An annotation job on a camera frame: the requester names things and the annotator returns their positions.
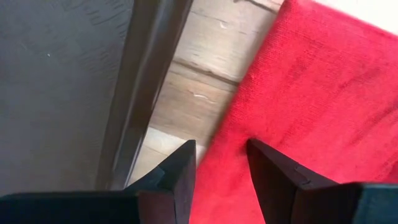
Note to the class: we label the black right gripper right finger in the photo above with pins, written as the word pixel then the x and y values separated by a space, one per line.
pixel 280 186

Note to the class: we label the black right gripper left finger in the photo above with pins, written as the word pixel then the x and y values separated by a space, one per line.
pixel 174 193

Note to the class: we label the red cloth napkin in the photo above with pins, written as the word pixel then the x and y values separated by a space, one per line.
pixel 311 93

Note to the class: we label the brown plastic tray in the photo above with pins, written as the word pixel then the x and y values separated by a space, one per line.
pixel 62 93

